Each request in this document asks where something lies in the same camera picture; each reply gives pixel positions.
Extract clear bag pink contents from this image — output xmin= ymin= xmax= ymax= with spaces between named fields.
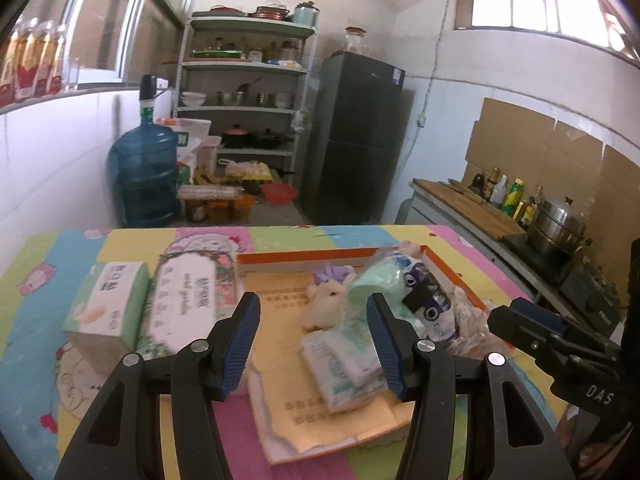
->
xmin=447 ymin=323 xmax=508 ymax=360

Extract white green wipes pack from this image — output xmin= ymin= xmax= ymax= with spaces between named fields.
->
xmin=300 ymin=332 xmax=386 ymax=413
xmin=324 ymin=318 xmax=382 ymax=387

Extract green item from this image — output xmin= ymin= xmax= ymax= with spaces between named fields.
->
xmin=345 ymin=248 xmax=426 ymax=320

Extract plush bunny purple dress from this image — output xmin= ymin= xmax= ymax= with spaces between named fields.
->
xmin=302 ymin=263 xmax=357 ymax=330

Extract plush bunny pink hat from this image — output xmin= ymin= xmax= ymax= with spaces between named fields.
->
xmin=399 ymin=240 xmax=485 ymax=341

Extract person right hand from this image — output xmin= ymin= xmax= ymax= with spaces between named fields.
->
xmin=555 ymin=405 xmax=615 ymax=478

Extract floral tissue pack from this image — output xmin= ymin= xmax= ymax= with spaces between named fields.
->
xmin=136 ymin=250 xmax=241 ymax=360

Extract steel steamer pot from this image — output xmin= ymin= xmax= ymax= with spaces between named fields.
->
xmin=527 ymin=196 xmax=592 ymax=256

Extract orange cardboard tray box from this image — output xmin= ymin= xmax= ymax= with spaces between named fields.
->
xmin=234 ymin=244 xmax=511 ymax=466

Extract wooden cutting board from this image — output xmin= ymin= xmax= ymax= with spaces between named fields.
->
xmin=410 ymin=179 xmax=525 ymax=242

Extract green white mask box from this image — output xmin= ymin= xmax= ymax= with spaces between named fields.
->
xmin=63 ymin=261 xmax=150 ymax=375

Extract condiment bottles group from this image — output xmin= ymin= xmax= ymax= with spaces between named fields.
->
xmin=469 ymin=166 xmax=544 ymax=231

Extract colourful cartoon bed sheet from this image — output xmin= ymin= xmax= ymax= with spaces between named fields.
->
xmin=1 ymin=226 xmax=532 ymax=479

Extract red plastic basin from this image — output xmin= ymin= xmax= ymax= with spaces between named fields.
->
xmin=260 ymin=181 xmax=298 ymax=205

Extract blue water jug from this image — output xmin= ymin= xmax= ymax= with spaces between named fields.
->
xmin=107 ymin=74 xmax=180 ymax=229

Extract dark grey refrigerator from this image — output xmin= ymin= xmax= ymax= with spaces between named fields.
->
xmin=300 ymin=52 xmax=405 ymax=226

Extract metal kitchen shelf rack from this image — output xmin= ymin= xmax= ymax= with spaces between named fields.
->
xmin=172 ymin=4 xmax=319 ymax=182

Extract glass jar on fridge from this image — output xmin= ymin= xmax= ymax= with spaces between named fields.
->
xmin=344 ymin=26 xmax=367 ymax=55

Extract oil bottles on sill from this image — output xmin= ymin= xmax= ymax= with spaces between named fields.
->
xmin=1 ymin=18 xmax=66 ymax=107

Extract cardboard wall sheets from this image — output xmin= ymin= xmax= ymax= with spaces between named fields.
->
xmin=463 ymin=99 xmax=639 ymax=266

